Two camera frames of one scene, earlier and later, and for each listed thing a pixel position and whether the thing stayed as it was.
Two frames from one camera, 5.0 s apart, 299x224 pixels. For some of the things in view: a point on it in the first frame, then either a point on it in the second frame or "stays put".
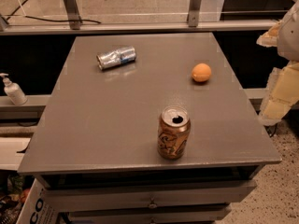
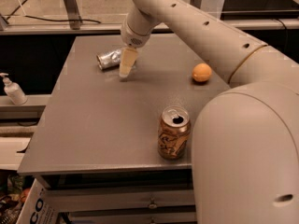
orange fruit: (201, 72) stays put
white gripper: (290, 36) to (133, 39)
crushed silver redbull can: (117, 57) stays put
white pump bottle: (13, 91) stays put
